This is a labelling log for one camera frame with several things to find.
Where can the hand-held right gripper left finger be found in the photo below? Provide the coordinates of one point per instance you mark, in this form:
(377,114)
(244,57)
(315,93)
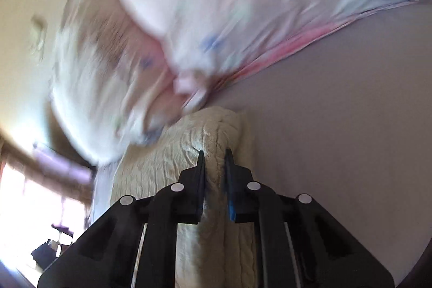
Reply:
(201,186)

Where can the white floral pillow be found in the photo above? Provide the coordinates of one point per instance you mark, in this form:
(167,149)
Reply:
(101,89)

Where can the dark furniture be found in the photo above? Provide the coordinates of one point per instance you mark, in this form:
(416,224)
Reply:
(50,247)

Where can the window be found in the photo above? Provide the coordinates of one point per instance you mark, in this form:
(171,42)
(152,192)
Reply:
(37,207)

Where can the pink bed sheet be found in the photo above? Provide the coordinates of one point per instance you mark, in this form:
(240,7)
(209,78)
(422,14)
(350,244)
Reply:
(270,55)

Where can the white floral blanket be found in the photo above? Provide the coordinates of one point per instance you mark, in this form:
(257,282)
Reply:
(236,4)

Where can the cream knitted garment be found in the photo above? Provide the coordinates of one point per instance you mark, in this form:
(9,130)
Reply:
(209,240)

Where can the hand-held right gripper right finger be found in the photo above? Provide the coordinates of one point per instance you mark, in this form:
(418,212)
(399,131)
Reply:
(231,203)

